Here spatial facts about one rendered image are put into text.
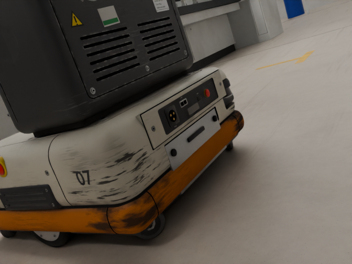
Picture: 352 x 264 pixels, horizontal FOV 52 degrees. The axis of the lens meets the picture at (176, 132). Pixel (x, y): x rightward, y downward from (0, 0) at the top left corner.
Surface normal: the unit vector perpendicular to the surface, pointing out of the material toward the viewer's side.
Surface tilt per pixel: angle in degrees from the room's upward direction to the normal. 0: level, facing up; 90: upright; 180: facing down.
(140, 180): 96
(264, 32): 90
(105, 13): 90
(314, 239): 0
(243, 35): 90
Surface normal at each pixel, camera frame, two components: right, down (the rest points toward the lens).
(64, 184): -0.50, 0.37
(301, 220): -0.32, -0.92
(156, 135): 0.80, -0.14
